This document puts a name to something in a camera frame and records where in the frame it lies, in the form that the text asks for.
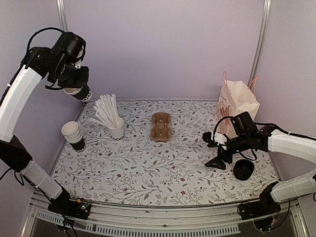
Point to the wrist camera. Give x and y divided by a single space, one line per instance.
81 55
215 140

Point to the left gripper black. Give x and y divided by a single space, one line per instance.
83 81

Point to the floral table mat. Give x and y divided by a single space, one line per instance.
139 171

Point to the white cup holding straws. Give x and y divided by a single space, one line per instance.
117 133

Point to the bundle of wrapped straws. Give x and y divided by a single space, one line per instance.
106 112

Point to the aluminium frame post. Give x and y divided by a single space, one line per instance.
62 15
261 39

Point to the black white paper cup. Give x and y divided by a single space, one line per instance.
83 93

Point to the front aluminium rail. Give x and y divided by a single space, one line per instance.
114 220

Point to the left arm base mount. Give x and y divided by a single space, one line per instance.
79 208

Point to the brown cardboard cup carrier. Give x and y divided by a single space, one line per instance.
161 131

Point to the left aluminium frame post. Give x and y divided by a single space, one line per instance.
62 15

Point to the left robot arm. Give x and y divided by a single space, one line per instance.
47 87

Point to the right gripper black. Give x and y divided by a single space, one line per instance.
218 161

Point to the right aluminium frame post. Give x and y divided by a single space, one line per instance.
261 39

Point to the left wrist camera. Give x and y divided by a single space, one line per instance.
81 55

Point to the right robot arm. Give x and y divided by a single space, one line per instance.
269 138

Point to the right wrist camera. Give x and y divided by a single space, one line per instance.
215 140

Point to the stack of black lids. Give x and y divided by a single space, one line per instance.
243 169

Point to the paper takeout bag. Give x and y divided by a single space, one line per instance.
235 98

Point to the stack of paper cups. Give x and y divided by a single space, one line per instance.
73 135

